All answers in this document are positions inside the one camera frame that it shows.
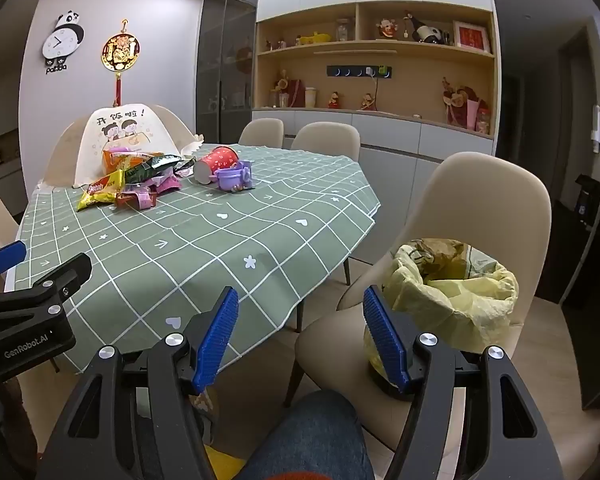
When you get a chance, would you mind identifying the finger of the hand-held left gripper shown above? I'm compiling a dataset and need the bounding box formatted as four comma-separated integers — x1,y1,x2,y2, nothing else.
0,253,92,328
0,241,27,279

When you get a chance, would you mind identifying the wooden wall shelf unit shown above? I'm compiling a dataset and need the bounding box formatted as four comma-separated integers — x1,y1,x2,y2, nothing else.
252,0,498,141

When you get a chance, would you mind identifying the yellow snack packet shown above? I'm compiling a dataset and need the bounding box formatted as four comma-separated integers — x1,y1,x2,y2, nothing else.
76,170,127,212

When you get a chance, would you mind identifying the panda plush toy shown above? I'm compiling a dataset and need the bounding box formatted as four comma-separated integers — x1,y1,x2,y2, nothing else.
412,24,443,45

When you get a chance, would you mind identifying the pink snack wrapper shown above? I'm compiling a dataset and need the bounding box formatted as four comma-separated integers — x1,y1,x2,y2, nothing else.
152,170,182,194

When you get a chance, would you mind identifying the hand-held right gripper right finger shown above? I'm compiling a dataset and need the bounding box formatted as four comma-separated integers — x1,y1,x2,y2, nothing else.
362,285,566,480

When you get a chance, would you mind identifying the orange snack packet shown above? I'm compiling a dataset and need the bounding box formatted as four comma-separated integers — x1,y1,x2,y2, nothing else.
102,149,166,172

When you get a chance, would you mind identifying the purple plastic toy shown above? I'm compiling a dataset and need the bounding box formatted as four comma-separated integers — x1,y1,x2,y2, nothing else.
214,159,255,193

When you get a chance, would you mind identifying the red framed picture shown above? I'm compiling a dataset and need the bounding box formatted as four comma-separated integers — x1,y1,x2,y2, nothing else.
452,20,492,55

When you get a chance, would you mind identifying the dark appliance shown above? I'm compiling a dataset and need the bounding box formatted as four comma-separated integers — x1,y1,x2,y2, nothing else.
574,174,600,228

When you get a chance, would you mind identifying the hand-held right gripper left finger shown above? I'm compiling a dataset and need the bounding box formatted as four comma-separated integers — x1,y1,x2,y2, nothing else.
35,286,240,480

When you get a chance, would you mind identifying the doll figurine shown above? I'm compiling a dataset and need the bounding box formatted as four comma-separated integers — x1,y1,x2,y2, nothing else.
274,70,291,108

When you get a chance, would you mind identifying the white sideboard cabinet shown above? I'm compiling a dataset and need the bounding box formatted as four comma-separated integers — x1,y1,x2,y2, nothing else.
252,106,496,211

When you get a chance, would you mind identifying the black power strip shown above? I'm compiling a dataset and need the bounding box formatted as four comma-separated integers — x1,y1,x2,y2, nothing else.
326,64,393,80

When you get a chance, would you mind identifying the white dining table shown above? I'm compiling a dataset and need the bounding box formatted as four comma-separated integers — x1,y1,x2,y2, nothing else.
4,255,36,292

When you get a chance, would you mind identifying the panda wall clock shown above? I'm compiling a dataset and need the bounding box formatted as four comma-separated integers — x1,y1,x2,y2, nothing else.
43,9,85,76

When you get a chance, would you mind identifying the red paper cup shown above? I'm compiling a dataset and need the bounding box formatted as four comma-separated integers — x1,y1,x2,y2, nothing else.
194,146,240,187

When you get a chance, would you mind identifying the red gold hanging ornament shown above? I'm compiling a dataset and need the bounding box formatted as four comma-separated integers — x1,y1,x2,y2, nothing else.
101,18,140,106

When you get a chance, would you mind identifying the green checked tablecloth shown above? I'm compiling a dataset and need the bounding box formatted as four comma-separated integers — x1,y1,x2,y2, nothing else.
17,144,382,376

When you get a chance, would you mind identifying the person's jeans leg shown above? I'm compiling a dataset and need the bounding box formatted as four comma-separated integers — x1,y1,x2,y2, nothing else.
240,390,376,480

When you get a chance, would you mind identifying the yellow plastic object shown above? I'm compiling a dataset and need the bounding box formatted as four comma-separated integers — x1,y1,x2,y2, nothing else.
202,442,251,480

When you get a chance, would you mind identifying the green snack packet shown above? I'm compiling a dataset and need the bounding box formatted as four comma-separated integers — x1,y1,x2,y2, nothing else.
125,154,185,185

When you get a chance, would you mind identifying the dark glass cabinet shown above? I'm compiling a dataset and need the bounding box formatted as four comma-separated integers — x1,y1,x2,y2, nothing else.
197,0,259,153

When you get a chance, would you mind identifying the orange red cloth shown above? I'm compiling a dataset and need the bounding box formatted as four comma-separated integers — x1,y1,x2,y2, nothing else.
275,469,331,480

